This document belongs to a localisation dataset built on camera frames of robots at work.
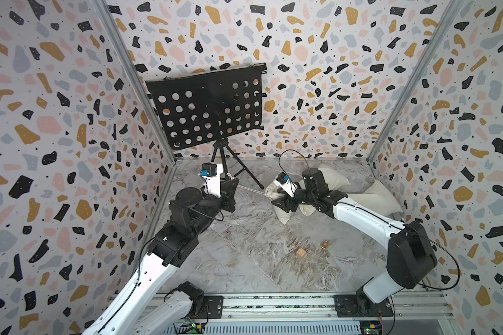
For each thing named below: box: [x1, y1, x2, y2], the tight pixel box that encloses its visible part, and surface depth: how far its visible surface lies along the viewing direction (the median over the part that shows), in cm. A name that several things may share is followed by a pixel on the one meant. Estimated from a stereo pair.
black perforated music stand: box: [145, 63, 268, 190], surface depth 78 cm
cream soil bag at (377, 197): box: [343, 179, 404, 217], surface depth 101 cm
